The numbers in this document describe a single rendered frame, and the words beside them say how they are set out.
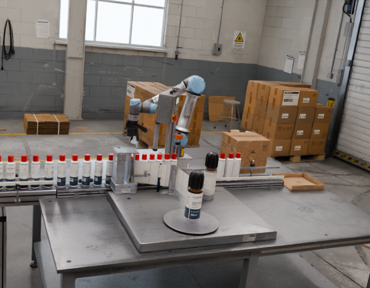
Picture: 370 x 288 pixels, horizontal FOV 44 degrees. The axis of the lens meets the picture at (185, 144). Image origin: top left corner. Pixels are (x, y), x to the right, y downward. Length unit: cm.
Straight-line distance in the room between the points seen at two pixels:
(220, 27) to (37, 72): 365
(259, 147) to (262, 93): 349
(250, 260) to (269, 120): 449
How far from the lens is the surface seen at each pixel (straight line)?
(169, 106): 292
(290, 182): 363
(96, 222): 257
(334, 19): 842
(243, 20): 966
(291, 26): 923
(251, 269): 260
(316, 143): 744
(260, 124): 705
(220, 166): 318
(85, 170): 286
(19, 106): 830
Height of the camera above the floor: 195
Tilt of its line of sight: 15 degrees down
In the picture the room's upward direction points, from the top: 7 degrees clockwise
